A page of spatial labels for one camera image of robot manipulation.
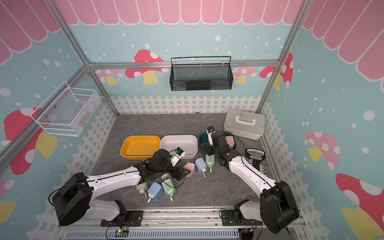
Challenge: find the pink pencil sharpener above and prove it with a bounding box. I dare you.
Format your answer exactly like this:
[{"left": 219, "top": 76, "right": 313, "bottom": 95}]
[
  {"left": 226, "top": 136, "right": 235, "bottom": 150},
  {"left": 184, "top": 162, "right": 196, "bottom": 179}
]

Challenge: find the dark teal storage box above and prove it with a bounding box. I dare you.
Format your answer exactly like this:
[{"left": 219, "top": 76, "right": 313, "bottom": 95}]
[{"left": 198, "top": 131, "right": 236, "bottom": 156}]

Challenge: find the yellow plastic storage box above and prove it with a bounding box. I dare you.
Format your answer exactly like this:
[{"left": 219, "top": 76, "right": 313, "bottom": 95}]
[{"left": 120, "top": 136, "right": 161, "bottom": 160}]

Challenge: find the white plastic storage box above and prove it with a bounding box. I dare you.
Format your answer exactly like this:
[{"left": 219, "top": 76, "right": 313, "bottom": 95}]
[{"left": 160, "top": 135, "right": 198, "bottom": 160}]

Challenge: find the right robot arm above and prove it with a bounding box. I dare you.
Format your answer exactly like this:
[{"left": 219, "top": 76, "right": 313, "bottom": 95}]
[{"left": 201, "top": 127, "right": 300, "bottom": 234}]

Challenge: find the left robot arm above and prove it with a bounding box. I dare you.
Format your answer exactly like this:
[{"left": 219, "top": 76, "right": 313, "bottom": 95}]
[{"left": 49, "top": 148, "right": 188, "bottom": 226}]

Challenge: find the green pencil sharpener middle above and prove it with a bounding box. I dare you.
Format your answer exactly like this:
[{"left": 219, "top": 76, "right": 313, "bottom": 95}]
[{"left": 161, "top": 173, "right": 172, "bottom": 181}]

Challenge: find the green pencil sharpener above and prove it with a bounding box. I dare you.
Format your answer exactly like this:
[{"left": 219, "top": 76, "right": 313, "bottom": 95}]
[
  {"left": 162, "top": 179, "right": 176, "bottom": 201},
  {"left": 161, "top": 173, "right": 172, "bottom": 181},
  {"left": 205, "top": 155, "right": 215, "bottom": 173}
]

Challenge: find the green pencil sharpener upper right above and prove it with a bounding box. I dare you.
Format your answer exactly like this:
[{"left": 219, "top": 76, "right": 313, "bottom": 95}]
[{"left": 205, "top": 155, "right": 215, "bottom": 173}]

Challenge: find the green pencil sharpener lower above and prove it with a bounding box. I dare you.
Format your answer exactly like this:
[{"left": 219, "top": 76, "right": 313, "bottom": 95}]
[{"left": 162, "top": 179, "right": 176, "bottom": 201}]

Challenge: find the blue pencil sharpener centre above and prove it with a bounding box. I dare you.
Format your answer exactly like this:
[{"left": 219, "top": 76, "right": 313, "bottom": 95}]
[{"left": 195, "top": 158, "right": 207, "bottom": 177}]

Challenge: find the blue pencil sharpener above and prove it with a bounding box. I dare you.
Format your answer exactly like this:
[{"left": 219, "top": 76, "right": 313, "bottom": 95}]
[
  {"left": 195, "top": 158, "right": 207, "bottom": 177},
  {"left": 147, "top": 183, "right": 164, "bottom": 203}
]

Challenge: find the blue pencil sharpener lower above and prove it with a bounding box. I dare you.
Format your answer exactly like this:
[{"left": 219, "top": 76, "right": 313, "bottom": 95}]
[{"left": 147, "top": 183, "right": 164, "bottom": 203}]

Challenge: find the pale green round sharpener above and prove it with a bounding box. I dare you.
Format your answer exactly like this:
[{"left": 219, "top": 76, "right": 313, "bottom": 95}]
[{"left": 136, "top": 182, "right": 150, "bottom": 198}]

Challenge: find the rack of metal bits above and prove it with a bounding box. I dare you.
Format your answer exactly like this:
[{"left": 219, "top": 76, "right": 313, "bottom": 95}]
[{"left": 245, "top": 148, "right": 266, "bottom": 175}]

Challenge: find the translucent plastic lidded case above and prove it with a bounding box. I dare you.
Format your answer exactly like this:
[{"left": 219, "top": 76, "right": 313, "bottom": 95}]
[{"left": 224, "top": 109, "right": 265, "bottom": 141}]

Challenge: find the small green circuit board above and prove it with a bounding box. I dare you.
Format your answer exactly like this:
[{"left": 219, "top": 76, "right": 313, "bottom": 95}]
[{"left": 114, "top": 229, "right": 129, "bottom": 238}]

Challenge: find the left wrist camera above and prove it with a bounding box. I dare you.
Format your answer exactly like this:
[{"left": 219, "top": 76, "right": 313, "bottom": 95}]
[{"left": 171, "top": 147, "right": 186, "bottom": 167}]

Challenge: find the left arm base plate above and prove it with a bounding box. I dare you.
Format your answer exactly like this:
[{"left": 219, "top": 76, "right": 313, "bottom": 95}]
[{"left": 101, "top": 211, "right": 144, "bottom": 227}]

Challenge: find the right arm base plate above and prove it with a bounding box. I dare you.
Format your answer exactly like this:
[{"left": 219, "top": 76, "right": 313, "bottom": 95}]
[{"left": 219, "top": 209, "right": 240, "bottom": 226}]

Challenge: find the black wire mesh basket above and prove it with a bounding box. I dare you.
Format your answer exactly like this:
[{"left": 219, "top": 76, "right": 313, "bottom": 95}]
[{"left": 170, "top": 56, "right": 234, "bottom": 92}]

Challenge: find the white wire mesh basket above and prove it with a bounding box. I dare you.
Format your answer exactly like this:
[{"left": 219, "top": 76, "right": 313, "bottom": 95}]
[{"left": 30, "top": 82, "right": 102, "bottom": 137}]

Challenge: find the grey slotted cable duct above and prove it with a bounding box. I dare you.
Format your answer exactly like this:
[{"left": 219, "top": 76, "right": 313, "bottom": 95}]
[{"left": 61, "top": 229, "right": 240, "bottom": 240}]

